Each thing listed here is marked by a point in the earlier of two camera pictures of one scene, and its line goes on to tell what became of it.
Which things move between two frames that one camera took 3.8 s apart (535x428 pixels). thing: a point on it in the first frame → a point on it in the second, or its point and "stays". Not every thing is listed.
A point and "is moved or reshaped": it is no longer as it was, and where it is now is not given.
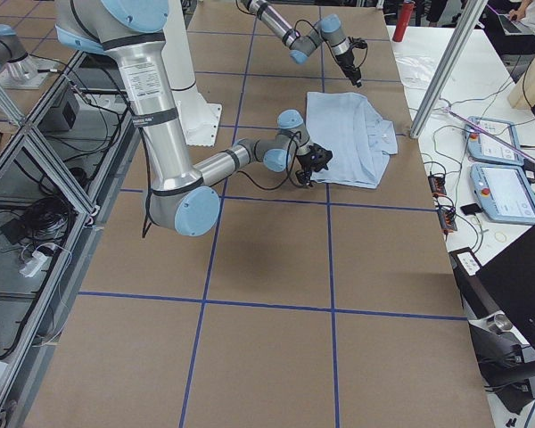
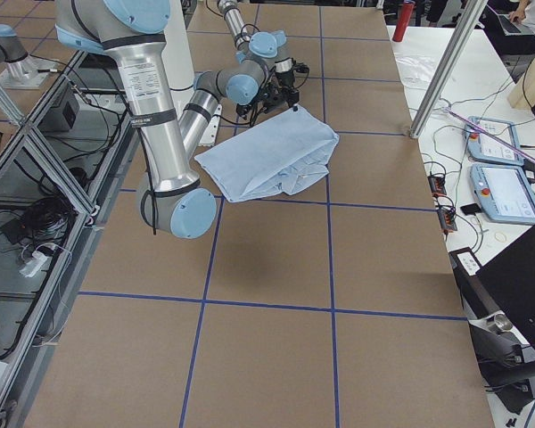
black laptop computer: (517, 283) stays
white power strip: (34, 265) stays
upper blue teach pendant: (483, 147) stays
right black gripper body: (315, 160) → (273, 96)
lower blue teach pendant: (505, 194) stays
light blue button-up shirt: (360, 140) is moved or reshaped
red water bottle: (403, 20) stays
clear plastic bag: (415, 71) stays
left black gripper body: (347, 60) → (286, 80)
